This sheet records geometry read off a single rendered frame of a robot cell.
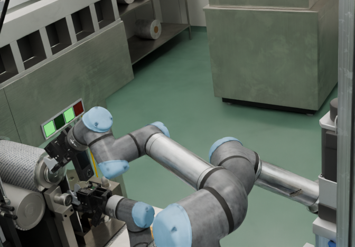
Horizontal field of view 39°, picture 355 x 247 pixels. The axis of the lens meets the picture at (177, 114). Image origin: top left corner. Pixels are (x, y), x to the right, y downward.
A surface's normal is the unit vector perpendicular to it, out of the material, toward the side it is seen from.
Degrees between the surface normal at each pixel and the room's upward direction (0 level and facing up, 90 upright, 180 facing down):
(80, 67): 90
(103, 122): 50
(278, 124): 0
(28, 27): 90
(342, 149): 90
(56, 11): 90
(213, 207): 38
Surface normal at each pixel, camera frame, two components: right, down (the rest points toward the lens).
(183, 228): 0.22, -0.43
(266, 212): -0.14, -0.87
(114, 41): 0.85, 0.14
